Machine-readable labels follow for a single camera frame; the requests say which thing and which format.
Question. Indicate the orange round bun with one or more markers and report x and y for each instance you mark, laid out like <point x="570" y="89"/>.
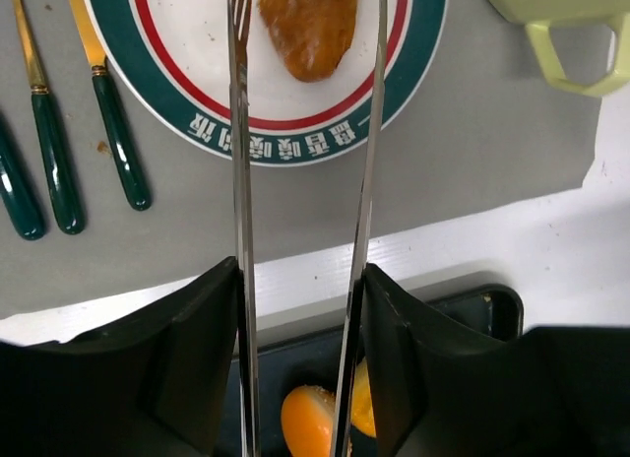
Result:
<point x="307" y="419"/>

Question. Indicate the glazed donut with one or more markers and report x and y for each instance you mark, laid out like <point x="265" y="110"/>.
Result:
<point x="361" y="413"/>

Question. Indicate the gold spoon green handle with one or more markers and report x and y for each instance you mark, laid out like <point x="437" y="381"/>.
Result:
<point x="17" y="193"/>

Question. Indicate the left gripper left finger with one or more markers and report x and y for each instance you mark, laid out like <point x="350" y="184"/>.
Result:
<point x="149" y="384"/>

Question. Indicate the black tray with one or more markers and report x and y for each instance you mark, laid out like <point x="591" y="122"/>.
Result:
<point x="313" y="359"/>

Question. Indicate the metal tongs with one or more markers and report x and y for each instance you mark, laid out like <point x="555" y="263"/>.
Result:
<point x="238" y="25"/>

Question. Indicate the gold fork green handle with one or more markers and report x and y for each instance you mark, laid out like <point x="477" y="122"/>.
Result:
<point x="62" y="189"/>

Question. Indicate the pale green mug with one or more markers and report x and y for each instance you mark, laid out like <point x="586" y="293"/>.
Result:
<point x="581" y="46"/>

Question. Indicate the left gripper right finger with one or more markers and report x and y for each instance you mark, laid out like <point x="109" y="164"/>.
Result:
<point x="439" y="388"/>

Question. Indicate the white plate green red rim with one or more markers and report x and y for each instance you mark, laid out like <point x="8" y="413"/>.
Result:
<point x="173" y="55"/>

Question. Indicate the brown oblong bread roll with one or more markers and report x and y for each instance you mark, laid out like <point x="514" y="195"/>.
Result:
<point x="310" y="36"/>

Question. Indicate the gold knife green handle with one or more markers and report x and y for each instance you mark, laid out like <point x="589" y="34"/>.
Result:
<point x="129" y="168"/>

